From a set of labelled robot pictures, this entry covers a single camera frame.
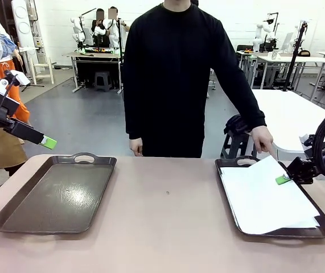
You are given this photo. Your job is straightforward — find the dark brown plastic tray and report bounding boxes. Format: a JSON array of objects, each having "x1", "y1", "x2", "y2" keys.
[
  {"x1": 0, "y1": 152, "x2": 117, "y2": 235},
  {"x1": 215, "y1": 155, "x2": 325, "y2": 239}
]

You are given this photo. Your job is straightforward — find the black office chair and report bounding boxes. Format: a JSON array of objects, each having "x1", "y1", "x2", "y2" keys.
[{"x1": 236, "y1": 44, "x2": 254, "y2": 72}]

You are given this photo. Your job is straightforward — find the background person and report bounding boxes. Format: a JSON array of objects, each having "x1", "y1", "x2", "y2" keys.
[
  {"x1": 90, "y1": 7, "x2": 108, "y2": 48},
  {"x1": 107, "y1": 6, "x2": 130, "y2": 48}
]

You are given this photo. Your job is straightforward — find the grey plastic stool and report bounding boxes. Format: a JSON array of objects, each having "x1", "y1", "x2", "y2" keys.
[{"x1": 93, "y1": 71, "x2": 113, "y2": 92}]

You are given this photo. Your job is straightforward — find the white background humanoid robot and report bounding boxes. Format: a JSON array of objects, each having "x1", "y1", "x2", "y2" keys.
[{"x1": 70, "y1": 15, "x2": 88, "y2": 49}]

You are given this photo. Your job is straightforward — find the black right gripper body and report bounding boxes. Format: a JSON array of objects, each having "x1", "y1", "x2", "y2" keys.
[{"x1": 286, "y1": 158, "x2": 321, "y2": 184}]

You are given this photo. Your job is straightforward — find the black cloth bundle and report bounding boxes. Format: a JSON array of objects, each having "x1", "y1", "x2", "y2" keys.
[{"x1": 223, "y1": 114, "x2": 256, "y2": 137}]

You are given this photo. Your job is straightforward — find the mannequin with orange trousers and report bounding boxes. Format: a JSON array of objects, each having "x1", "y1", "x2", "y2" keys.
[{"x1": 0, "y1": 21, "x2": 31, "y2": 146}]

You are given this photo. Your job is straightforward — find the person's body black sweater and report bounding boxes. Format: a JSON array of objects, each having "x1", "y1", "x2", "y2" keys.
[{"x1": 123, "y1": 0, "x2": 237, "y2": 159}]

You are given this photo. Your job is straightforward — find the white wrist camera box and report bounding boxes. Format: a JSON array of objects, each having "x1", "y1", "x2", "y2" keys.
[
  {"x1": 0, "y1": 70, "x2": 31, "y2": 94},
  {"x1": 298, "y1": 133, "x2": 312, "y2": 147}
]

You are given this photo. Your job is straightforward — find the person's right hand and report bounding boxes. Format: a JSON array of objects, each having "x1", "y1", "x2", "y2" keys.
[{"x1": 129, "y1": 137, "x2": 145, "y2": 157}]

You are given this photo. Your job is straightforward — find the person's right forearm black sleeve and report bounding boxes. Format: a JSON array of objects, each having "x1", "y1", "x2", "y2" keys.
[{"x1": 124, "y1": 76, "x2": 145, "y2": 140}]

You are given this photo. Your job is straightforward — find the long white desk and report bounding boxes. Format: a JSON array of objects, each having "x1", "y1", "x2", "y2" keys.
[{"x1": 257, "y1": 55, "x2": 325, "y2": 89}]

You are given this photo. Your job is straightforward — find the white A4 paper sheet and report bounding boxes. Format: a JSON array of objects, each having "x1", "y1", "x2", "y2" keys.
[
  {"x1": 220, "y1": 155, "x2": 322, "y2": 235},
  {"x1": 283, "y1": 216, "x2": 322, "y2": 230}
]

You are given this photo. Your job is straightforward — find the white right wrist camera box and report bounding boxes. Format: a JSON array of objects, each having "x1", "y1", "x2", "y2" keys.
[{"x1": 298, "y1": 133, "x2": 312, "y2": 147}]

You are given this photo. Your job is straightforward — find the white wooden step stool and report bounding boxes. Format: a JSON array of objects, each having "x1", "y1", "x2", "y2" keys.
[{"x1": 32, "y1": 56, "x2": 55, "y2": 85}]

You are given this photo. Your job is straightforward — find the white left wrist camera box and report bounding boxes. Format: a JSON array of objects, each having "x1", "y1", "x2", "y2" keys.
[{"x1": 0, "y1": 70, "x2": 31, "y2": 94}]

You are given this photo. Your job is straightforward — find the brown-topped work table white legs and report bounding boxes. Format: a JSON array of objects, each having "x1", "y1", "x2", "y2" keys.
[{"x1": 62, "y1": 51, "x2": 125, "y2": 94}]

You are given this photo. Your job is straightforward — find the person's left forearm black sleeve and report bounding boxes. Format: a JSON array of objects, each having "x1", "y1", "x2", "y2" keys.
[{"x1": 230, "y1": 76, "x2": 267, "y2": 133}]

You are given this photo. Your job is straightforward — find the grey step stool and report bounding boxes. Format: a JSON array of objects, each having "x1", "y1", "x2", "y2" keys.
[{"x1": 220, "y1": 130, "x2": 251, "y2": 159}]

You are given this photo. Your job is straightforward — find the white monitor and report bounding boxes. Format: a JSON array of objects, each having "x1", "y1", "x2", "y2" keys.
[{"x1": 281, "y1": 32, "x2": 294, "y2": 54}]

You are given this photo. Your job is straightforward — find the white tower air conditioner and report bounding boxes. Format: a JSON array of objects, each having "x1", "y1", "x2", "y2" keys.
[{"x1": 10, "y1": 0, "x2": 35, "y2": 48}]

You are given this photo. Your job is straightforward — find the black tripod stand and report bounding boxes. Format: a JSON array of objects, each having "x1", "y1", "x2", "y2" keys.
[{"x1": 282, "y1": 20, "x2": 310, "y2": 92}]

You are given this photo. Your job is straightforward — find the person's left hand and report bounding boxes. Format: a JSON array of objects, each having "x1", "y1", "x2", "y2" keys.
[{"x1": 251, "y1": 125, "x2": 278, "y2": 162}]

